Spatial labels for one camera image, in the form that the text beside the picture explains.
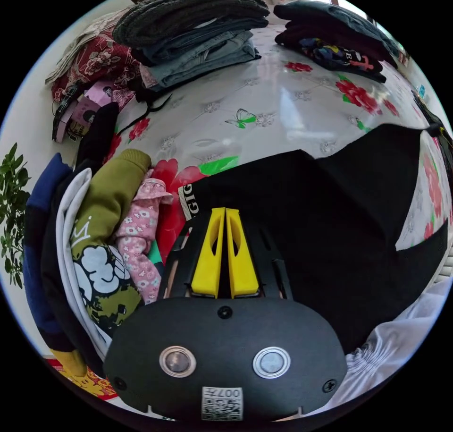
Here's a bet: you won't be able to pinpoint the red floral quilt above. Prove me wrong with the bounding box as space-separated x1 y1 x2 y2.
45 7 158 112

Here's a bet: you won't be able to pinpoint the pile of dark clothes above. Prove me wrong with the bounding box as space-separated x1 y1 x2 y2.
273 0 401 84

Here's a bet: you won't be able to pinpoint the pile of colourful clothes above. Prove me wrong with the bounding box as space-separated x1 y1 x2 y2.
23 148 174 380

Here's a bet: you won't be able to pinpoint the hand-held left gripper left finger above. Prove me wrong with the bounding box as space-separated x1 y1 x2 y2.
191 207 227 296

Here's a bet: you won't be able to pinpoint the pile of folded clothes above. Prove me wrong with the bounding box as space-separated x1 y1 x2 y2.
112 0 270 88

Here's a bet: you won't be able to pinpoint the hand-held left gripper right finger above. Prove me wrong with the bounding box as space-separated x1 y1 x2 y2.
226 208 259 296

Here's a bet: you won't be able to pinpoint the bed with floral sheet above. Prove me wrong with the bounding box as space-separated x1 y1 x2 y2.
102 25 450 263

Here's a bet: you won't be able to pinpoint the black long pants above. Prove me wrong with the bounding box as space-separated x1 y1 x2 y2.
178 123 449 351

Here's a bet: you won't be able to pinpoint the green potted plant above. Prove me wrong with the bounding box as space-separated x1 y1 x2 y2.
0 142 32 289

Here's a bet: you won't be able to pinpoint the person's body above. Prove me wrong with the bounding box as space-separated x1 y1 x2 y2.
311 280 453 417

